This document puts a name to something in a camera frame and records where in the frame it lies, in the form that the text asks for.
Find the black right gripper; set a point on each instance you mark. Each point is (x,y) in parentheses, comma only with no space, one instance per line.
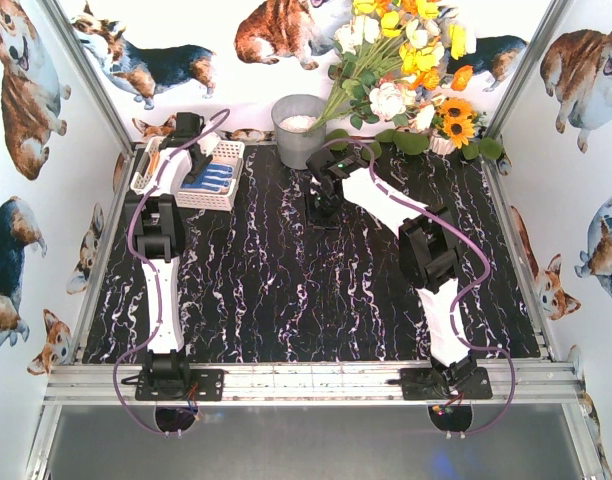
(322,209)

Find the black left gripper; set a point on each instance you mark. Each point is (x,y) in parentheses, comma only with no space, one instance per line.
(199,163)

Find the white glove orange cuff top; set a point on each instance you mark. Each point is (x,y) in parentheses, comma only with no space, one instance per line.
(216,178)

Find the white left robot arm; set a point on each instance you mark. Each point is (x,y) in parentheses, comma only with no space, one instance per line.
(156,237)

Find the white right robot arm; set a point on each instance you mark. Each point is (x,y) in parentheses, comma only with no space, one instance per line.
(429,253)

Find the white plastic storage basket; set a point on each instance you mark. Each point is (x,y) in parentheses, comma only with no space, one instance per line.
(157,171)

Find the grey metal bucket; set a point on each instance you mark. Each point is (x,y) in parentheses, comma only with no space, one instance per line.
(297,133)

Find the artificial flower bouquet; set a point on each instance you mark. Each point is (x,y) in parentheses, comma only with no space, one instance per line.
(398,61)

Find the small sunflower pot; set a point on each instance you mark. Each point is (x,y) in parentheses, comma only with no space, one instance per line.
(458,126)

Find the aluminium front rail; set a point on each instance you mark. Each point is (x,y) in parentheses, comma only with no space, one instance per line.
(350,383)

